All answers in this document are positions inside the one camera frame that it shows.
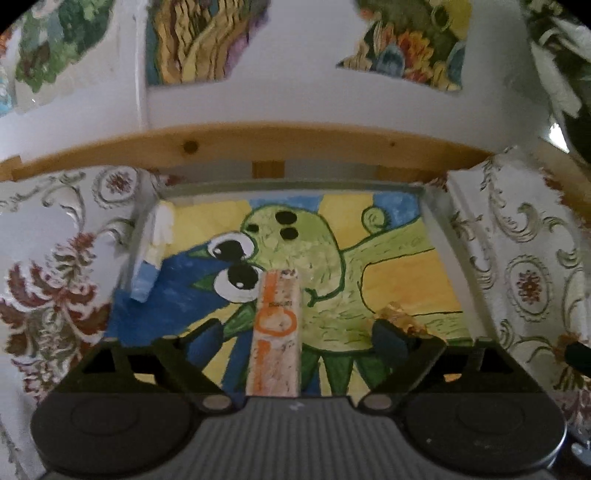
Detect orange white snack packet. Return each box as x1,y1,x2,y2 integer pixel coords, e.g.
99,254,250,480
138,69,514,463
245,270,303,398

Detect floral printed blanket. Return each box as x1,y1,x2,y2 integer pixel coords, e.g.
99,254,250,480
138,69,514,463
0,147,591,480

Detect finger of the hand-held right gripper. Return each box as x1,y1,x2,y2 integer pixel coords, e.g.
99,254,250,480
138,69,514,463
564,340,591,370

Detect yellow wavy wall poster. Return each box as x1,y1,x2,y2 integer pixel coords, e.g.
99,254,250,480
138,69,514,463
145,0,271,86

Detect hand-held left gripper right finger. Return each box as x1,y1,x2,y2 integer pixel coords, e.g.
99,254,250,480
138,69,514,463
358,320,527,410

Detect gold foil snack wrapper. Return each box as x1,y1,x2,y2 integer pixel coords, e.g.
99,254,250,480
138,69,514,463
373,302,446,344

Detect flower print wall poster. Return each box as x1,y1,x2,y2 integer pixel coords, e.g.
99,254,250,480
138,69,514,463
336,0,467,92

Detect green figure wall poster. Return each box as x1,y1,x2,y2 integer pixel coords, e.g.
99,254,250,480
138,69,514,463
14,0,116,114

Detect grey metal tray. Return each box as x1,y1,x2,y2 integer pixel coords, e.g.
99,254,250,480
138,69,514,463
117,182,499,398

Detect white blue painted block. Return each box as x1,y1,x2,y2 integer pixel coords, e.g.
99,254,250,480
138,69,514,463
129,200,174,303

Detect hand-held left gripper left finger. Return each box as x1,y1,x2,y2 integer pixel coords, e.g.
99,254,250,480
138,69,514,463
60,322,232,411

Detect blue orange wall poster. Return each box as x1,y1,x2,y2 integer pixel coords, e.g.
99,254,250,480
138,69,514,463
0,28,19,118

